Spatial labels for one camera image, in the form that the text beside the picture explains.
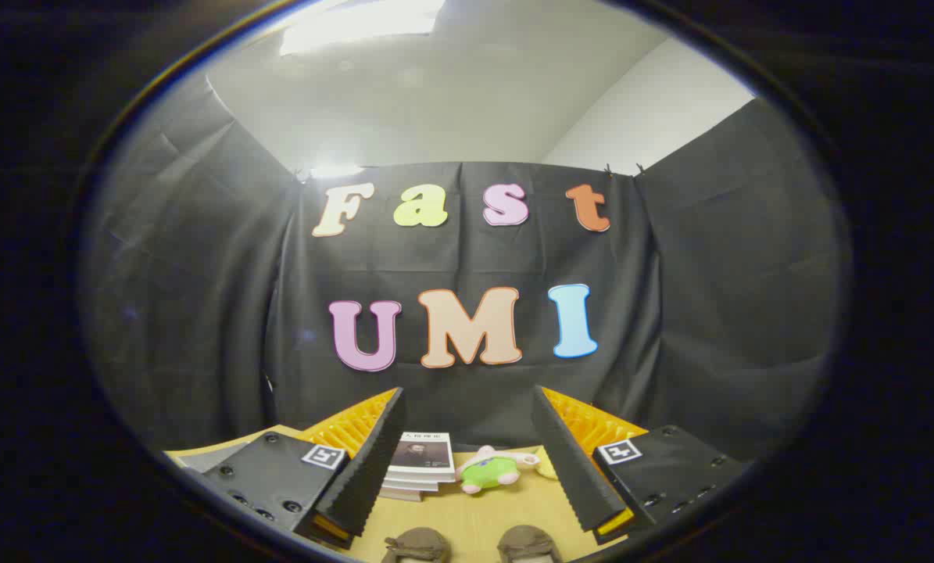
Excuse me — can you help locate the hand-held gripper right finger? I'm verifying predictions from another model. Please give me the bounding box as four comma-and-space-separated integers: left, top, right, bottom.
531, 385, 750, 546

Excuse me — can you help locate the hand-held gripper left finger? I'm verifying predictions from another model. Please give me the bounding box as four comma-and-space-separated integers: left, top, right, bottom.
199, 387, 407, 550

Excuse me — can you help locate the brown fuzzy slipper shoe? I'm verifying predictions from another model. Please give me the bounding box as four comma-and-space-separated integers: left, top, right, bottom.
382, 527, 452, 563
498, 525, 563, 563

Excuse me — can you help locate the white book with dark cover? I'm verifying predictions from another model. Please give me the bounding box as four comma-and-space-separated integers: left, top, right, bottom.
387, 432, 456, 481

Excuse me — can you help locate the green plush toy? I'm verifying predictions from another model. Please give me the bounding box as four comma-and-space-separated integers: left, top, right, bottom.
456, 446, 542, 495

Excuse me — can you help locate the ceiling light panel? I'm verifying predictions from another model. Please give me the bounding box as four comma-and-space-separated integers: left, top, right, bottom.
279, 0, 446, 57

